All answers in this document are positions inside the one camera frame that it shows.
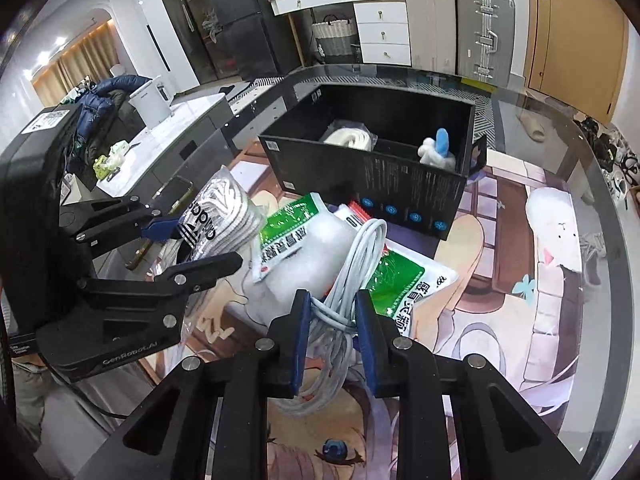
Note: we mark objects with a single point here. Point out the white plush toy blue ear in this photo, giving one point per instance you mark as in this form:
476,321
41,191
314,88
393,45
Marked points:
435,151

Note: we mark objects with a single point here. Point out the anime printed table mat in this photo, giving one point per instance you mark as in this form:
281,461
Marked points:
517,302

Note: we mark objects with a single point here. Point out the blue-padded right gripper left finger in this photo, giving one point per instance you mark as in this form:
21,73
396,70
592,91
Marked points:
209,419

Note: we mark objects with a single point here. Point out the white drawer desk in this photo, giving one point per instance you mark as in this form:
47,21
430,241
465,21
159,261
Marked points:
382,26

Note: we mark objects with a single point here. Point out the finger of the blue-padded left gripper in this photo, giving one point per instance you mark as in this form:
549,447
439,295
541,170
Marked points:
200,272
160,227

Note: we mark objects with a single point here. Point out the white kettle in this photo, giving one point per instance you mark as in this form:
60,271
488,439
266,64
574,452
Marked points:
152,102

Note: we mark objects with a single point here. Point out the blue puffer jacket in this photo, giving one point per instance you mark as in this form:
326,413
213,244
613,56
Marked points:
106,115

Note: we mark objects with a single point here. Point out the green white cotton pack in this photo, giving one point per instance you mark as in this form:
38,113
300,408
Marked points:
302,246

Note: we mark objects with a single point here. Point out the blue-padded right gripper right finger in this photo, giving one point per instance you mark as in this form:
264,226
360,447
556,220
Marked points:
499,436

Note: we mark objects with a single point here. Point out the grey white side cabinet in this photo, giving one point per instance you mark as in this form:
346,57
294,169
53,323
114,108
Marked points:
156,154

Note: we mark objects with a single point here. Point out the wooden door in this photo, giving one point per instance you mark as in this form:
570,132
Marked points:
576,53

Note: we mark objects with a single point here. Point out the striped laundry basket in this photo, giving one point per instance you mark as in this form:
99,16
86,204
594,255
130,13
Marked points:
335,38

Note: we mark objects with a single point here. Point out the black refrigerator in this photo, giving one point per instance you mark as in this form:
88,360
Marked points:
260,42

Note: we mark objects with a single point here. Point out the black storage box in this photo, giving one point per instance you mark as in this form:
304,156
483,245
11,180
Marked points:
388,181

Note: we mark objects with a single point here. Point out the silver suitcase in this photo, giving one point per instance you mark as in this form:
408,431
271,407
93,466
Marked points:
486,30

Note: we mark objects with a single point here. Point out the beige suitcase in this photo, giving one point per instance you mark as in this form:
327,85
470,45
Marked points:
433,35

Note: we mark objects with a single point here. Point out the bagged adidas white laces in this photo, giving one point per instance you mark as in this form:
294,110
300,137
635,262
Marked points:
222,218

